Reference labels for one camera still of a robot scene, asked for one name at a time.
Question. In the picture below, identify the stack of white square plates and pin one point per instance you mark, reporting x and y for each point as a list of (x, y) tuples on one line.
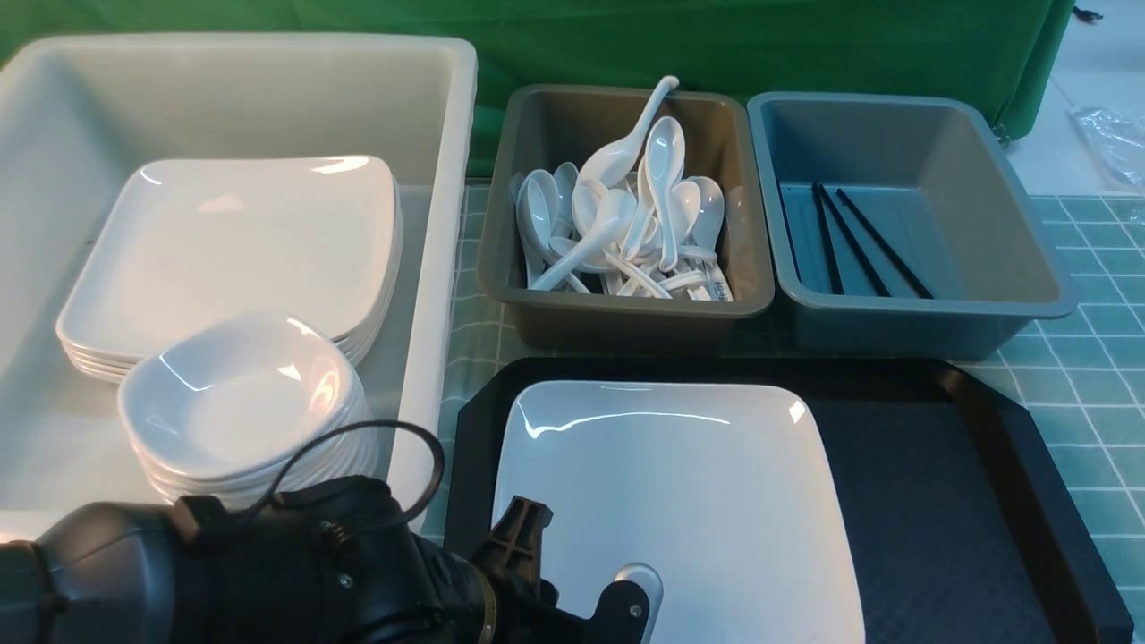
[(192, 242)]

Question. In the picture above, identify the blue-grey plastic chopstick bin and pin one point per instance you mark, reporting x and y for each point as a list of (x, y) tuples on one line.
[(930, 175)]

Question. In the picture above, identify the black chopstick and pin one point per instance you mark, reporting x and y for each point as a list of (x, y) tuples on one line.
[(903, 268), (868, 269), (827, 243)]

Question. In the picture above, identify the stack of small white bowls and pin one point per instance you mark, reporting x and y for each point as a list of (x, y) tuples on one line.
[(225, 410)]

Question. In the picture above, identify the large white plastic tub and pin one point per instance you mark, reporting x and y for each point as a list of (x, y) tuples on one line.
[(81, 113)]

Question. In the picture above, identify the clear plastic bag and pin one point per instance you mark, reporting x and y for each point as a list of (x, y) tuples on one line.
[(1115, 140)]

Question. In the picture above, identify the black chopstick in bin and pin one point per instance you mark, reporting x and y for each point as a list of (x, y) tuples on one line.
[(903, 268)]

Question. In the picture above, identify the white spoon lying diagonally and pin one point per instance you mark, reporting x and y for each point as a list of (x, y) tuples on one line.
[(614, 213)]

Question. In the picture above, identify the green checkered tablecloth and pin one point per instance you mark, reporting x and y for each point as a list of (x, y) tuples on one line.
[(1080, 377)]

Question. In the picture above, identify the top white spoon in bin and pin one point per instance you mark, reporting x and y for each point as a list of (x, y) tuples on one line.
[(664, 154)]

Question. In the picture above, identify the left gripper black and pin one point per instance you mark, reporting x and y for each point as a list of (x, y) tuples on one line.
[(336, 563)]

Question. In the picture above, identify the green backdrop cloth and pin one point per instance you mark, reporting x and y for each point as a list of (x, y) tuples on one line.
[(992, 55)]

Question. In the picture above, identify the black serving tray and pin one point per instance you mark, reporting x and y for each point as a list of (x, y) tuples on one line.
[(961, 529)]

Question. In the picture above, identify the white ceramic soup spoon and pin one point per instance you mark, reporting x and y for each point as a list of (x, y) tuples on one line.
[(611, 163)]

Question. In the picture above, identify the large white square plate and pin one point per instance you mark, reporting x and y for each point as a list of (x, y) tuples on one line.
[(723, 489)]

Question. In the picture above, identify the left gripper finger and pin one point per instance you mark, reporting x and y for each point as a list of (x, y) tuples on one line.
[(626, 611)]

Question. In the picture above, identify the brown plastic spoon bin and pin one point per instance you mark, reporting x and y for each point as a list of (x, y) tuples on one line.
[(546, 125)]

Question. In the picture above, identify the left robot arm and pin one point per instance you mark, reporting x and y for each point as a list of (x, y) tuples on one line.
[(104, 573)]

